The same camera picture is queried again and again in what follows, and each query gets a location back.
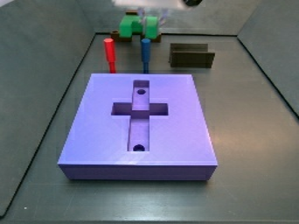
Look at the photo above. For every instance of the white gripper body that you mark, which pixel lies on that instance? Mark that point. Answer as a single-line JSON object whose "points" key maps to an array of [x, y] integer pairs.
{"points": [[161, 4]]}

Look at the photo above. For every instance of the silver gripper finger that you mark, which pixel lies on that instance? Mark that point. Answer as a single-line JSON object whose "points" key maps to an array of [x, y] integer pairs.
{"points": [[143, 21], [164, 17]]}

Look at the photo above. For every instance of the green U-shaped block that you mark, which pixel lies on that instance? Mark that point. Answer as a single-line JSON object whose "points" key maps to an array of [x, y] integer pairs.
{"points": [[130, 26]]}

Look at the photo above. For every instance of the purple board with cross slot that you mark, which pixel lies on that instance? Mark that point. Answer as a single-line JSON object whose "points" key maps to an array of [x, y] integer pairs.
{"points": [[139, 130]]}

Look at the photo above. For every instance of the brown T-shaped block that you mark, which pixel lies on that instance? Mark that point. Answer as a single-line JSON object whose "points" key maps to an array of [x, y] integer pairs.
{"points": [[119, 39]]}

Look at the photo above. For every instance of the blue peg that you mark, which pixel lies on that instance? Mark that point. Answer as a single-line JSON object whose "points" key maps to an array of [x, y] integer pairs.
{"points": [[146, 53]]}

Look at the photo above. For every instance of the red peg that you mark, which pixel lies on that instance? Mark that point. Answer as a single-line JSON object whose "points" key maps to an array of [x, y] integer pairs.
{"points": [[111, 54]]}

